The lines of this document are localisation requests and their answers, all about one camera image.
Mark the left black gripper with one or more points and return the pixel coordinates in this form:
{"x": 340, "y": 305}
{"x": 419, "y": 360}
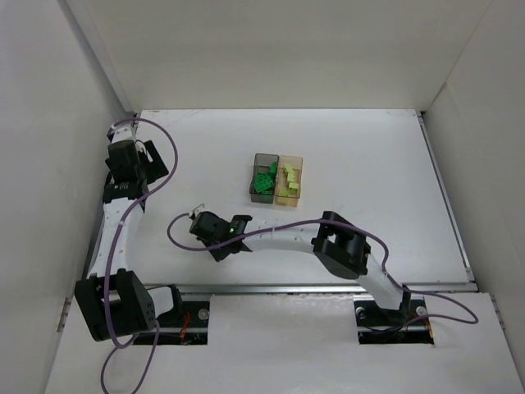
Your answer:
{"x": 156, "y": 162}

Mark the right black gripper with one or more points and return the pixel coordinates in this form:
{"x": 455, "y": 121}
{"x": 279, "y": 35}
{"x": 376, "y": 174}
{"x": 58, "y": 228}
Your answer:
{"x": 201, "y": 236}

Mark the dark green curved lego brick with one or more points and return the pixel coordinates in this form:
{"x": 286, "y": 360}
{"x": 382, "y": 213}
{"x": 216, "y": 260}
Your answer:
{"x": 272, "y": 170}

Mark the lime curved lego brick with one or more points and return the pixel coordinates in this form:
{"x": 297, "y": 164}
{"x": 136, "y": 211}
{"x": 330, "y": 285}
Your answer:
{"x": 288, "y": 169}

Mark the dark green lego plate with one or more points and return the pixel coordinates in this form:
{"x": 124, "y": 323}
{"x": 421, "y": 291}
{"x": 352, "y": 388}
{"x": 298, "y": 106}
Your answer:
{"x": 264, "y": 184}

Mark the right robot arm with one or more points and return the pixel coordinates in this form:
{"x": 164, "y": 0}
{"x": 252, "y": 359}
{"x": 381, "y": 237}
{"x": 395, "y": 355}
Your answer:
{"x": 343, "y": 252}

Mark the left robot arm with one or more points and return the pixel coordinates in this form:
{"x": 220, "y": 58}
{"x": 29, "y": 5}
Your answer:
{"x": 112, "y": 299}

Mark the grey transparent container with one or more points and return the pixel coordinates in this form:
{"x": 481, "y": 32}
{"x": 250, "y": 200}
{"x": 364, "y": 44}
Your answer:
{"x": 261, "y": 163}

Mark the orange transparent container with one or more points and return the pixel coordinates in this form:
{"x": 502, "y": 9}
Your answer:
{"x": 282, "y": 183}

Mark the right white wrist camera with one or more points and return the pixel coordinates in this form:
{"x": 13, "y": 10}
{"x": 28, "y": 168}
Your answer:
{"x": 195, "y": 211}

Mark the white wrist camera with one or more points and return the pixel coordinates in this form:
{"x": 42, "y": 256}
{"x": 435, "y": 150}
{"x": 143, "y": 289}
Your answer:
{"x": 195, "y": 211}
{"x": 122, "y": 131}

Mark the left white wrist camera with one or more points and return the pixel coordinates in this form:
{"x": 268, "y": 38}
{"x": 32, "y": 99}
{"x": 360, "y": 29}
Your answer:
{"x": 122, "y": 131}

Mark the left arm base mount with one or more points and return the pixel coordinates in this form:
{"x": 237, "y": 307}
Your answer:
{"x": 188, "y": 327}

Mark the aluminium rail front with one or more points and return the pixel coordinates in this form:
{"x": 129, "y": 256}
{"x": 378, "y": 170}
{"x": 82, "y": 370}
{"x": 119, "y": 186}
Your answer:
{"x": 288, "y": 289}

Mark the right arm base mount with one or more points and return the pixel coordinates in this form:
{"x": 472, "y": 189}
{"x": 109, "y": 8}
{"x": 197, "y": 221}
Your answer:
{"x": 378, "y": 326}

